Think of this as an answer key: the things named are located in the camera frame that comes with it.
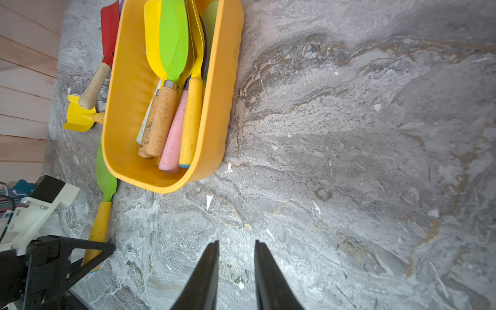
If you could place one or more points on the yellow storage box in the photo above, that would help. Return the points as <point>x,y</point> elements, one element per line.
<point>131,88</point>

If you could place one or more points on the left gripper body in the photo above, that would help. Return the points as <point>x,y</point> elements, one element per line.
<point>25,278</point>

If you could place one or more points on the yellow scoop left blue tip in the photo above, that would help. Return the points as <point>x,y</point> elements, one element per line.
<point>80,119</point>

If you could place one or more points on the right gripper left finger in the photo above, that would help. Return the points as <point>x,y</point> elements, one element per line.
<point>201,290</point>

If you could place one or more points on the light blue shovel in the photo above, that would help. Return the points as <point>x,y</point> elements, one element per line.
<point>144,122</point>

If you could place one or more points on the yellow scoop blue-tipped handle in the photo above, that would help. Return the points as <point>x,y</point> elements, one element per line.
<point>191,124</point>

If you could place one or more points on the red shovel wooden handle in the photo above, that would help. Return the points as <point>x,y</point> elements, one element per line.
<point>110,21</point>

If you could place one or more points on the yellow scoop wooden handle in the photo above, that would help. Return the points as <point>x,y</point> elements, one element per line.
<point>152,13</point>

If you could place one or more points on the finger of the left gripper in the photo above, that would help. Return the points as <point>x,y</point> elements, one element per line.
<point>55,264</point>

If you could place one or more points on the blue-lid tube container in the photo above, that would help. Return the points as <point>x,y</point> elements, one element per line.
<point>16,191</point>

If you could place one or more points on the purple shovel pink handle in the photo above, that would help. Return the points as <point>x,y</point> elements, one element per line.
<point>169,162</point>

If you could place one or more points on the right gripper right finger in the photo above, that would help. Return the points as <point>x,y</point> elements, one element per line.
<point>273,291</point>

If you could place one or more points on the green shovel yellow handle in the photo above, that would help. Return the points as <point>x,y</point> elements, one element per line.
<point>107,183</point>

